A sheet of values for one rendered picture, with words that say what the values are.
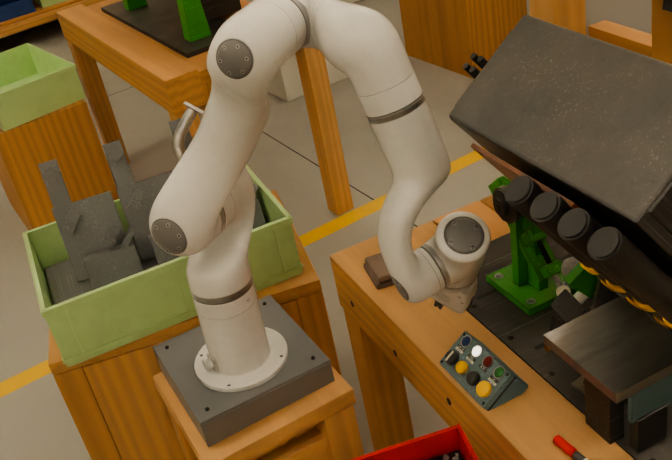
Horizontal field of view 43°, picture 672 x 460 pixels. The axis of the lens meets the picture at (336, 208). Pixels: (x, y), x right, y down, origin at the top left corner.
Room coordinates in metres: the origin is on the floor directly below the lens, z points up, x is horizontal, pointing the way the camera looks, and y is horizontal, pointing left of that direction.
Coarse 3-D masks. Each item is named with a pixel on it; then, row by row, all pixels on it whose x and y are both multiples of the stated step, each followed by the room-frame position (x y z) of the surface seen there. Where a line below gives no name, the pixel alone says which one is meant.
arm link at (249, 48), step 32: (256, 0) 1.25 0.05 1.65; (288, 0) 1.25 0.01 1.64; (224, 32) 1.17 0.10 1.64; (256, 32) 1.16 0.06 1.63; (288, 32) 1.20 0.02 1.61; (224, 64) 1.16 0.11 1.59; (256, 64) 1.14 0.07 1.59; (224, 96) 1.23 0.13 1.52; (256, 96) 1.17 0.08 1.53; (224, 128) 1.25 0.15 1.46; (256, 128) 1.25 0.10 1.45; (192, 160) 1.28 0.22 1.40; (224, 160) 1.26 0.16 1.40; (160, 192) 1.29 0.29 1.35; (192, 192) 1.26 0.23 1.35; (224, 192) 1.26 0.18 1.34; (160, 224) 1.26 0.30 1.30; (192, 224) 1.25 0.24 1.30; (224, 224) 1.31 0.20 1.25
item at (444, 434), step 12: (444, 432) 1.04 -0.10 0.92; (456, 432) 1.04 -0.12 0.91; (396, 444) 1.03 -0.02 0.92; (408, 444) 1.03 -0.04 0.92; (420, 444) 1.03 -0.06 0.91; (432, 444) 1.04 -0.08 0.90; (444, 444) 1.04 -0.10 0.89; (456, 444) 1.04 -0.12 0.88; (468, 444) 1.00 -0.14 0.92; (360, 456) 1.02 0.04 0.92; (372, 456) 1.02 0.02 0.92; (384, 456) 1.02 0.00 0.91; (396, 456) 1.03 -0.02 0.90; (408, 456) 1.03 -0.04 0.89; (420, 456) 1.03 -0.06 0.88; (432, 456) 1.04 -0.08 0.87; (444, 456) 1.03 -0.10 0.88; (456, 456) 1.02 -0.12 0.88; (468, 456) 1.00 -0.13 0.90
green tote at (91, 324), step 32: (256, 192) 2.03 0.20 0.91; (128, 224) 2.06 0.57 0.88; (288, 224) 1.78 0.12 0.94; (32, 256) 1.85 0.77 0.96; (64, 256) 2.00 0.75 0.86; (256, 256) 1.75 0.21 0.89; (288, 256) 1.78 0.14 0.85; (128, 288) 1.66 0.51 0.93; (160, 288) 1.68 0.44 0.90; (256, 288) 1.75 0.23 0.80; (64, 320) 1.61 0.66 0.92; (96, 320) 1.63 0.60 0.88; (128, 320) 1.65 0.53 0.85; (160, 320) 1.67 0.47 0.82; (64, 352) 1.60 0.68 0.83; (96, 352) 1.62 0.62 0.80
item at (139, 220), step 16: (112, 144) 2.01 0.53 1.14; (112, 160) 1.98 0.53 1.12; (128, 176) 1.98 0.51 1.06; (160, 176) 2.00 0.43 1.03; (128, 192) 1.97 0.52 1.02; (144, 192) 1.97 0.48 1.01; (128, 208) 1.95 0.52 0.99; (144, 208) 1.95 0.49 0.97; (144, 224) 1.94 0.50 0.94; (144, 240) 1.92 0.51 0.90; (144, 256) 1.90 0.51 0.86; (160, 256) 1.86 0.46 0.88; (176, 256) 1.87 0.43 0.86
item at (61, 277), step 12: (60, 264) 1.98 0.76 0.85; (144, 264) 1.89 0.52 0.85; (156, 264) 1.88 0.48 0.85; (48, 276) 1.93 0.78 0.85; (60, 276) 1.91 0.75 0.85; (72, 276) 1.90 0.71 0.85; (60, 288) 1.86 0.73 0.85; (72, 288) 1.84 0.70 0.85; (84, 288) 1.83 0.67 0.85; (60, 300) 1.80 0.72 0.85
